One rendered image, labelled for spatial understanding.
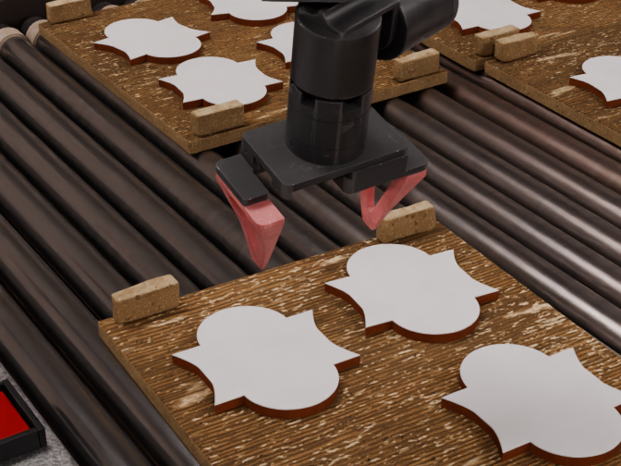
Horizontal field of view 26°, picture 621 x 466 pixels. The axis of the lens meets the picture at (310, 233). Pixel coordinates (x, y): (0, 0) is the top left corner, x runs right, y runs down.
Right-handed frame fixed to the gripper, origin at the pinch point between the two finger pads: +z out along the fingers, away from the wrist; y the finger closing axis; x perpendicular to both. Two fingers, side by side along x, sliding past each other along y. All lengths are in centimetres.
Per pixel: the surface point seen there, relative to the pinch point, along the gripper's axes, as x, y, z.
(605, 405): 17.8, -16.1, 9.4
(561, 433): 18.6, -11.1, 9.0
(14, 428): -4.3, 23.1, 14.3
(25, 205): -38.0, 9.4, 23.5
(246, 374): 0.4, 5.5, 12.3
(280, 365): 0.8, 2.6, 12.3
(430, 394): 9.1, -6.2, 11.9
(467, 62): -42, -49, 26
